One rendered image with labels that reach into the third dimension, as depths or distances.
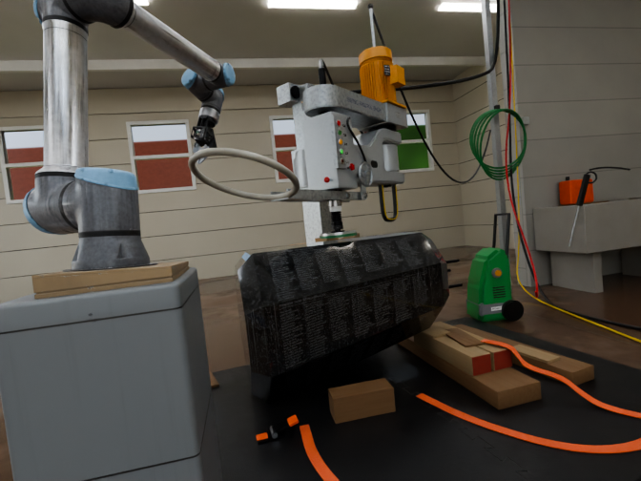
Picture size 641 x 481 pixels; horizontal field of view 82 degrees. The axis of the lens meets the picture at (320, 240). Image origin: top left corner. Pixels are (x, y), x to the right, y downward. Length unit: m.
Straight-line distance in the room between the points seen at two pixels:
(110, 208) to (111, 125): 7.65
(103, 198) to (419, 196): 8.41
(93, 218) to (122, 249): 0.10
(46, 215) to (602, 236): 4.20
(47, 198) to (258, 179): 7.10
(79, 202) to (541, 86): 4.59
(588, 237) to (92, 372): 3.99
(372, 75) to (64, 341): 2.38
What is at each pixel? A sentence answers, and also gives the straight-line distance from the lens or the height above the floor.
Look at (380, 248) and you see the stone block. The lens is 2.14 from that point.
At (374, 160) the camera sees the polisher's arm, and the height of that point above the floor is 1.31.
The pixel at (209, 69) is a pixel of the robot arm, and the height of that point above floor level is 1.61.
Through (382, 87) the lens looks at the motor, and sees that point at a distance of 2.76.
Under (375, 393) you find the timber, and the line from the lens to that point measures 1.92.
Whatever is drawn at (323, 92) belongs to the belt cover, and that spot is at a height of 1.65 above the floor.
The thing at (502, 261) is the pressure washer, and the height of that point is 0.49.
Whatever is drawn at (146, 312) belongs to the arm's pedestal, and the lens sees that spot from 0.97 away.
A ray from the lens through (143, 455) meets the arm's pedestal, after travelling 1.09.
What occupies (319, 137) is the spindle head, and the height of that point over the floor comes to 1.42.
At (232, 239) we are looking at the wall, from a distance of 8.13.
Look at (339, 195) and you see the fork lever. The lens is 2.12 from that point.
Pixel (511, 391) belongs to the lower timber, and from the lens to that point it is 2.05.
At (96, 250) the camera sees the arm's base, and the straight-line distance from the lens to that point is 1.10.
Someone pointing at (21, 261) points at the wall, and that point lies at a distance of 9.12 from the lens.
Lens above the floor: 0.96
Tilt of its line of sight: 3 degrees down
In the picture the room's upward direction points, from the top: 6 degrees counter-clockwise
